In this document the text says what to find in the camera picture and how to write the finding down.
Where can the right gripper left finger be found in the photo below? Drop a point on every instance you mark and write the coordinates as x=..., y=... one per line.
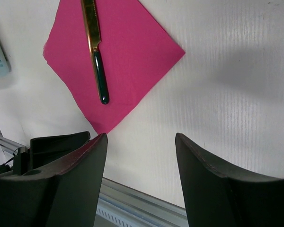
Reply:
x=63, y=193

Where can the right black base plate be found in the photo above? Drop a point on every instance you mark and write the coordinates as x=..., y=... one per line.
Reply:
x=44, y=150

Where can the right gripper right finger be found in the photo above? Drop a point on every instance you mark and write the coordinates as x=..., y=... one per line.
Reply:
x=218, y=193

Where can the pink paper napkin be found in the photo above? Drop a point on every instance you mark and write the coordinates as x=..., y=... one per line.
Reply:
x=136, y=51

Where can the gold knife green handle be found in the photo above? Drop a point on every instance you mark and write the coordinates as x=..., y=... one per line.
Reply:
x=90, y=17

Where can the aluminium mounting rail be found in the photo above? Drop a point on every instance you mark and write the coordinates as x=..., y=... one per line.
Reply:
x=129, y=208

